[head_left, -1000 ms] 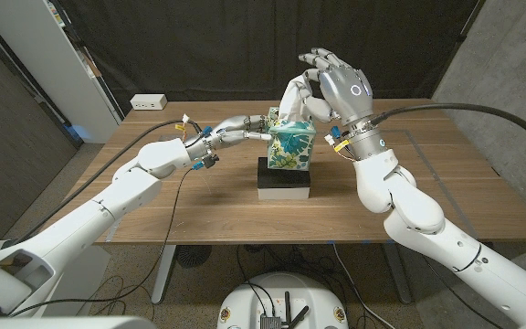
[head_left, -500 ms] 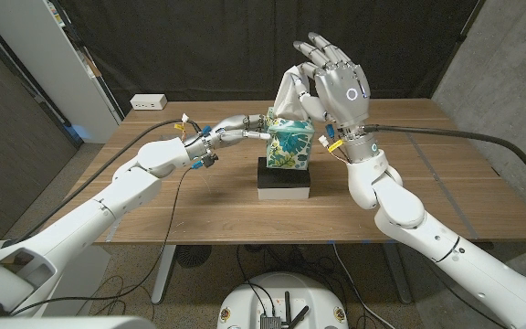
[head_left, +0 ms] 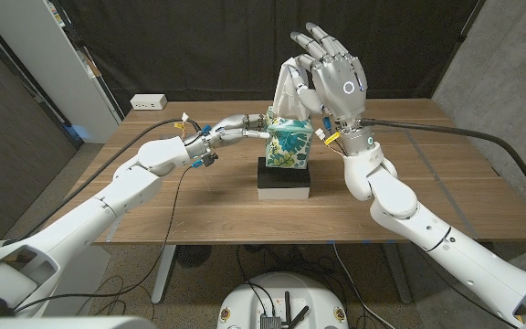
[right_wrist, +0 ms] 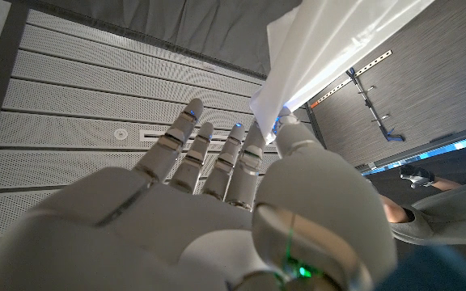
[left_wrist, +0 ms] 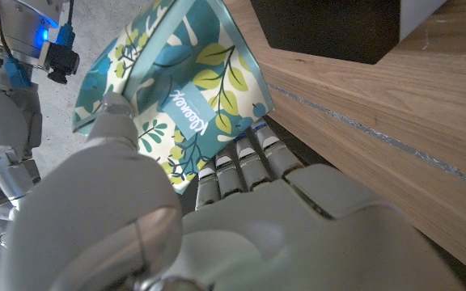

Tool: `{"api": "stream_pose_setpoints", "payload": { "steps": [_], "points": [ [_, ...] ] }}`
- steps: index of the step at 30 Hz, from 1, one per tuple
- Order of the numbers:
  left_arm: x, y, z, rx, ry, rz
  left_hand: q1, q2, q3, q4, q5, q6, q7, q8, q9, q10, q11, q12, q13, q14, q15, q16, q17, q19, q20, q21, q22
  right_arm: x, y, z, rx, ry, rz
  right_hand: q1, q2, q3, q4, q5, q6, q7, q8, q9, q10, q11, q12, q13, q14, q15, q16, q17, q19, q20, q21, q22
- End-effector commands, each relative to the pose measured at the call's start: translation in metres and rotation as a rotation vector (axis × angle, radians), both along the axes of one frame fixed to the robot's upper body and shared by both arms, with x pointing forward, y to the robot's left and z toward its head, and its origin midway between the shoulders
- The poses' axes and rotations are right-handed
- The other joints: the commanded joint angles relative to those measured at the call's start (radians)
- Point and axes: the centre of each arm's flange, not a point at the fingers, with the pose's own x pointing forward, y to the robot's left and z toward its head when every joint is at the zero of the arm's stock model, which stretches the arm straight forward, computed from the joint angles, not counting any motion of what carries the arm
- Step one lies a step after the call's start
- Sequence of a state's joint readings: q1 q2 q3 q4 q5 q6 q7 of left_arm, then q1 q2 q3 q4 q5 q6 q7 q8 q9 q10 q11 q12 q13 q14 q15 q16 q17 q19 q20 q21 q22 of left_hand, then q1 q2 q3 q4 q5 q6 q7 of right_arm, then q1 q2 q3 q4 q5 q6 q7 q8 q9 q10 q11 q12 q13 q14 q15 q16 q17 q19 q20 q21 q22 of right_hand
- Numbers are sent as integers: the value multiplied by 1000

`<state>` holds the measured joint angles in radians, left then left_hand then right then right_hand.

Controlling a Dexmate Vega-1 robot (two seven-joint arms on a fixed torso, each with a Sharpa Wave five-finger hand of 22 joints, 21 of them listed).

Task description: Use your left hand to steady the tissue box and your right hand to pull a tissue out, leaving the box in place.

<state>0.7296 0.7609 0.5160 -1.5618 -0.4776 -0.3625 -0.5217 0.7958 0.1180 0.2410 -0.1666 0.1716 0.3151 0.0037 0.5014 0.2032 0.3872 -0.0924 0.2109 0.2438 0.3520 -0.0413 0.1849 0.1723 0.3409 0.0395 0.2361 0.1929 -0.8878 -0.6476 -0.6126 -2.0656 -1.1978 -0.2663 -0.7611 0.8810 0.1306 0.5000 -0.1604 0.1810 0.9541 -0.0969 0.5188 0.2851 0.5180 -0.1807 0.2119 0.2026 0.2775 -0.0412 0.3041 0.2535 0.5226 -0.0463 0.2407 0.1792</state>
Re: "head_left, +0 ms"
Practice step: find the white cabinet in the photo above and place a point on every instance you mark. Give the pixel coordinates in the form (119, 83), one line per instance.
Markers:
(48, 59)

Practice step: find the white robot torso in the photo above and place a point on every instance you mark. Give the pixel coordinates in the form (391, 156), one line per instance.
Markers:
(62, 323)

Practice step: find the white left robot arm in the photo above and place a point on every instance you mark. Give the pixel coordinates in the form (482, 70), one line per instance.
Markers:
(108, 203)

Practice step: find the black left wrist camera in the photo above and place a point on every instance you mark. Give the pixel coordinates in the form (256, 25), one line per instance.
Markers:
(209, 160)

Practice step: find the black foam block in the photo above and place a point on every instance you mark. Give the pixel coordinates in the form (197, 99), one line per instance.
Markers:
(283, 178)

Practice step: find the white base block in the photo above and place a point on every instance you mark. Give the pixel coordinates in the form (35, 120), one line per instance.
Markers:
(283, 194)

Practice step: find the white power strip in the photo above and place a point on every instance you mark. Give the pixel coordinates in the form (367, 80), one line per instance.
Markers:
(148, 102)

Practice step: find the teal floral tissue box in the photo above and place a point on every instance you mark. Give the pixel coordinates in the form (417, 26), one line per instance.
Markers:
(290, 148)

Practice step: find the white tissue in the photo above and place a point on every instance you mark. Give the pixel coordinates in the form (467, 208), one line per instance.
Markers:
(286, 98)

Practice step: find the upright black antenna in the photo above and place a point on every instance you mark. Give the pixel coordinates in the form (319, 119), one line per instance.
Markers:
(287, 306)

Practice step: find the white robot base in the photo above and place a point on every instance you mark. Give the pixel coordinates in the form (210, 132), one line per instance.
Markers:
(245, 301)

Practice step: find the black curtain backdrop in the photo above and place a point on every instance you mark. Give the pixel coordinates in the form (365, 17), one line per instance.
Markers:
(176, 45)

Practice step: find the small grey electronics box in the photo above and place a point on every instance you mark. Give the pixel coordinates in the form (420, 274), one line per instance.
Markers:
(270, 322)

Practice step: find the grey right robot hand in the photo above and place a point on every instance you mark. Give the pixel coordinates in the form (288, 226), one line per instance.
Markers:
(340, 87)

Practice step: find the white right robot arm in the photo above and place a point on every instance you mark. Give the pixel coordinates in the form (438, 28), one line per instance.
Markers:
(450, 247)

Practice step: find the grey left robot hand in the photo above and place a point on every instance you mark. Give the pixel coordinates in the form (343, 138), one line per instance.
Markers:
(231, 130)

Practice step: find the black round floor fan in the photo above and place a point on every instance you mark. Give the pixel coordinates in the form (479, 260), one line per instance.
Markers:
(193, 255)

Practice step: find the slanted black antenna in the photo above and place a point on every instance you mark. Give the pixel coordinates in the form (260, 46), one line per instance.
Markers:
(300, 316)

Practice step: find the grey table leg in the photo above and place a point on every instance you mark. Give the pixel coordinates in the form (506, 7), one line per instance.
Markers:
(399, 279)

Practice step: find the white table leg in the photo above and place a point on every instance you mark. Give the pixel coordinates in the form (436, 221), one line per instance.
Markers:
(165, 269)

